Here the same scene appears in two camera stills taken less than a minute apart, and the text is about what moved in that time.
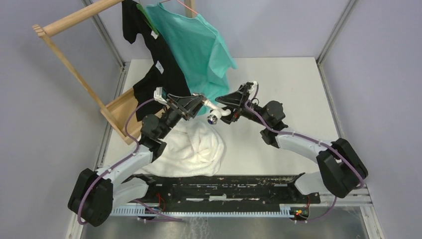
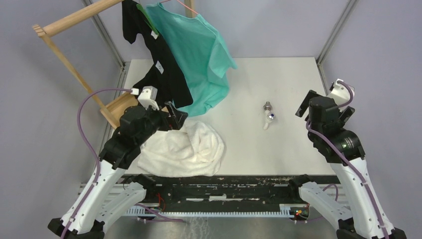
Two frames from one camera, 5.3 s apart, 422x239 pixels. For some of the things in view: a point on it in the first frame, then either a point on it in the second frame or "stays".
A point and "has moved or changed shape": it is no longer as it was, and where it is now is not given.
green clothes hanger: x=147 y=16 stays
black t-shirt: x=166 y=72 stays
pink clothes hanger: x=186 y=6 stays
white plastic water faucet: x=215 y=115 has moved or changed shape
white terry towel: x=194 y=149 stays
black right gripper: x=235 y=99 → x=305 y=104
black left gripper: x=192 y=103 → x=176 y=118
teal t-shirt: x=199 y=51 stays
